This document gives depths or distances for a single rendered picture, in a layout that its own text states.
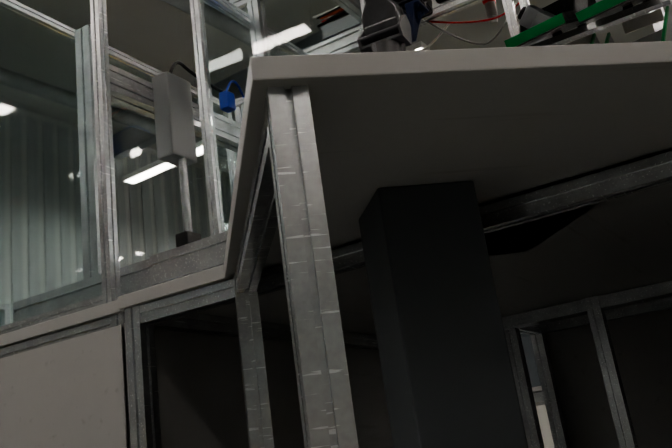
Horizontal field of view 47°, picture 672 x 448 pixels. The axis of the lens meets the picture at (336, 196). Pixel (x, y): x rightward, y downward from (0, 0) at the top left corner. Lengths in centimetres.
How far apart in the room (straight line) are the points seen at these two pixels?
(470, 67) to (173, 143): 176
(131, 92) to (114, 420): 115
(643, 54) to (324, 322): 50
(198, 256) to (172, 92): 95
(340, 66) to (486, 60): 17
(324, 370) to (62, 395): 129
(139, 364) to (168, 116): 104
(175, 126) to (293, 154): 178
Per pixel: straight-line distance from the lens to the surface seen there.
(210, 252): 181
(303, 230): 81
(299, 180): 83
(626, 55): 100
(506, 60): 93
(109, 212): 202
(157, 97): 267
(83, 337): 198
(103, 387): 191
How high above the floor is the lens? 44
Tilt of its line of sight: 19 degrees up
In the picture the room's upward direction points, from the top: 8 degrees counter-clockwise
